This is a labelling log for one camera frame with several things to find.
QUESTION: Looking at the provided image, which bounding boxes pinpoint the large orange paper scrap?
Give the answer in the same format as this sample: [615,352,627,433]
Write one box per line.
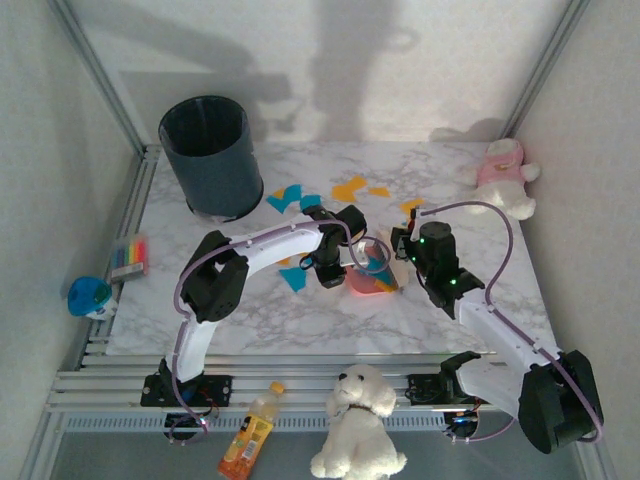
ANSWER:
[331,174,369,204]

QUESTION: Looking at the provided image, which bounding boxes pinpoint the large blue paper scrap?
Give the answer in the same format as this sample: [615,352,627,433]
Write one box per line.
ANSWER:
[266,184,306,215]

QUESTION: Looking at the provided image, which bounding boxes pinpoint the pink dustpan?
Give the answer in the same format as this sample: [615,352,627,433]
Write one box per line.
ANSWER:
[343,263,401,300]

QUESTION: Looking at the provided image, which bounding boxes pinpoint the white plush in pink dress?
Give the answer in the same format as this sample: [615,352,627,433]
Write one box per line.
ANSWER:
[459,138,543,221]

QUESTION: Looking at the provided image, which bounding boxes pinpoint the dark blue-grey waste bin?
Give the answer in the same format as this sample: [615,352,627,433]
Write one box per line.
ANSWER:
[158,94,265,224]

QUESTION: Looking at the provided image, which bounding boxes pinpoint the black controller board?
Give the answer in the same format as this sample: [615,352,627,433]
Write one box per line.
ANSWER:
[163,410,219,447]
[442,409,481,446]

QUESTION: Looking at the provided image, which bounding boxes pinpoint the white plush dog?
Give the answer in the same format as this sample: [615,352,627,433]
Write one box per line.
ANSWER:
[309,363,409,480]

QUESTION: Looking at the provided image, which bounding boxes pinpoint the orange juice bottle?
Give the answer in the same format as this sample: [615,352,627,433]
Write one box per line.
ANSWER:
[217,380,286,479]

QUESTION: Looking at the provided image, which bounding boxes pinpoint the blue-capped white container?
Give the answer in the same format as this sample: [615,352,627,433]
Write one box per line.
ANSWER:
[67,276,120,321]

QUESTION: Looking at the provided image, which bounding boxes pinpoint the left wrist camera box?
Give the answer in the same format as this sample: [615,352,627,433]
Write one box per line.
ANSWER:
[347,243,382,271]

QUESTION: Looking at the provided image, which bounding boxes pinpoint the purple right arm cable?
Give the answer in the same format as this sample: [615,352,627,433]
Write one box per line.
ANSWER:
[417,200,606,446]

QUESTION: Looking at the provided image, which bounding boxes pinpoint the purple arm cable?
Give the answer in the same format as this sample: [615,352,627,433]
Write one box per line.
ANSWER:
[167,219,389,446]
[417,200,606,446]

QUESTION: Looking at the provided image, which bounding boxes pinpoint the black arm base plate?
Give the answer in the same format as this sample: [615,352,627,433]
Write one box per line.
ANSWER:
[406,373,500,407]
[140,373,235,407]

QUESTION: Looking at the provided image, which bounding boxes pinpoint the aluminium frame base rails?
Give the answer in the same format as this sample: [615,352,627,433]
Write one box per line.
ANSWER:
[44,353,594,414]

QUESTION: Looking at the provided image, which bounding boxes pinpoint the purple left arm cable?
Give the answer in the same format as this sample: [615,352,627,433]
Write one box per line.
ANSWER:
[167,219,389,446]

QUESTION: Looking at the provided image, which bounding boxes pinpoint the aluminium frame post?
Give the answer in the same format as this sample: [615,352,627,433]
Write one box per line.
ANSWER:
[47,0,149,156]
[502,0,594,139]

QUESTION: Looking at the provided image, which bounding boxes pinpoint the perforated grey cable tray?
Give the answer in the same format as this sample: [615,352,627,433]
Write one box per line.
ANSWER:
[62,414,454,434]

